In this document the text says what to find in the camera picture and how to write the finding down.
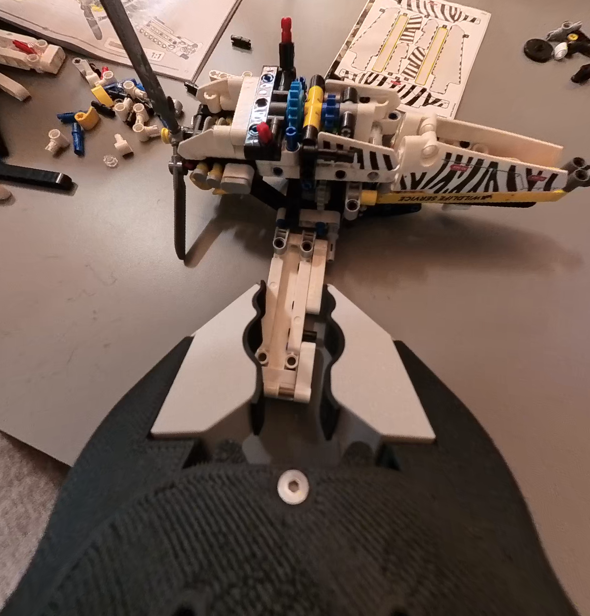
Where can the zebra-striped sticker sheet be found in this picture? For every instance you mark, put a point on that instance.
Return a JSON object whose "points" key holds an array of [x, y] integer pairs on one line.
{"points": [[420, 48]]}

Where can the black grey lego subassembly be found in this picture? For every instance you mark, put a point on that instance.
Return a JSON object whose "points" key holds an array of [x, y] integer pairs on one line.
{"points": [[538, 48]]}

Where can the white lego wing assembly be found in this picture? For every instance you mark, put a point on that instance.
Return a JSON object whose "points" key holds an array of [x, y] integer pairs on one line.
{"points": [[285, 298], [35, 55]]}

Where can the zebra-striped lego aeroplane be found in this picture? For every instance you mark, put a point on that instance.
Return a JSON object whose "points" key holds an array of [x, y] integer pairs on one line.
{"points": [[372, 144]]}

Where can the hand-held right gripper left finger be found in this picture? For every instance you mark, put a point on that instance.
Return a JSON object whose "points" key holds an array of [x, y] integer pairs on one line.
{"points": [[203, 385]]}

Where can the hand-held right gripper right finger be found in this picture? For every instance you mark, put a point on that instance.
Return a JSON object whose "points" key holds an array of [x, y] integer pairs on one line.
{"points": [[381, 385]]}

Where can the pile of small lego pieces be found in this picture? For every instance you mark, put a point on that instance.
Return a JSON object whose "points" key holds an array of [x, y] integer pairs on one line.
{"points": [[126, 106]]}

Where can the small black lego piece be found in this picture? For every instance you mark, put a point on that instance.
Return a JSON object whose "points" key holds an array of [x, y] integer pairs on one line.
{"points": [[583, 73]]}

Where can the white lego panel piece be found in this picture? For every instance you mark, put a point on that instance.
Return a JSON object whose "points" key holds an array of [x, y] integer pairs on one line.
{"points": [[8, 84]]}

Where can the lego instruction booklet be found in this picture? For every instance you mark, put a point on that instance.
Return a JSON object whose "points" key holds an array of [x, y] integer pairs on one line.
{"points": [[179, 29]]}

